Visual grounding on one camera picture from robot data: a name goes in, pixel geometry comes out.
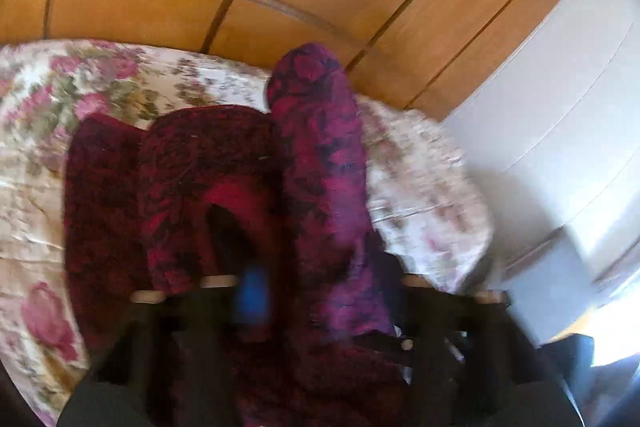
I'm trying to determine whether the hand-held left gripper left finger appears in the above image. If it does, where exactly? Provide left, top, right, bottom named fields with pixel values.
left=56, top=269, right=281, bottom=427

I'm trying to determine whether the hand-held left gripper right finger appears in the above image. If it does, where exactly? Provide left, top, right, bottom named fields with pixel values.
left=377, top=252, right=586, bottom=427

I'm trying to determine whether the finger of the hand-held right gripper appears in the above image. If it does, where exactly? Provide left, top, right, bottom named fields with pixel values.
left=357, top=334, right=418, bottom=360

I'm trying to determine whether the maroon patterned garment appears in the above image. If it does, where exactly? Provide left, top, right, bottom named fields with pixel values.
left=62, top=41, right=416, bottom=427

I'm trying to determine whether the grey box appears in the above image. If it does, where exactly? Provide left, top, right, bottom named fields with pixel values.
left=500, top=232, right=596, bottom=350

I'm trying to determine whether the white cabinet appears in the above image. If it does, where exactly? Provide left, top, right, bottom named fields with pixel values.
left=440, top=0, right=640, bottom=288

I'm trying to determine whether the floral bed sheet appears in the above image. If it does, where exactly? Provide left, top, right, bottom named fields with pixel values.
left=0, top=38, right=496, bottom=413

